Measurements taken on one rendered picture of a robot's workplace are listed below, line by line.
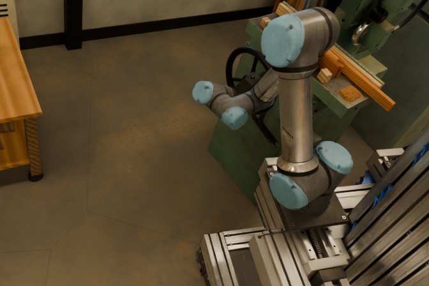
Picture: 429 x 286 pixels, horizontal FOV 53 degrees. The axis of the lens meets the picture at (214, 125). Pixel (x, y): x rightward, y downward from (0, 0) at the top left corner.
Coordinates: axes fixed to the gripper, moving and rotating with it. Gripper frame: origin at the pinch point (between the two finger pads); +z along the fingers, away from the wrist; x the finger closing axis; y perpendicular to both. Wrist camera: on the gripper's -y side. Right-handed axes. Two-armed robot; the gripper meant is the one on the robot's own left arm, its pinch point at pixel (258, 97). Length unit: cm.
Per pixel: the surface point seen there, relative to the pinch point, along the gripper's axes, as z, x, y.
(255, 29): 17.2, -30.2, -17.7
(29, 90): -44, -68, 53
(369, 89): 31.7, 21.8, -25.1
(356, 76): 31.2, 14.6, -26.0
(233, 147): 50, -22, 43
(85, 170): 0, -58, 91
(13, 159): -37, -66, 90
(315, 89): 20.3, 7.9, -13.2
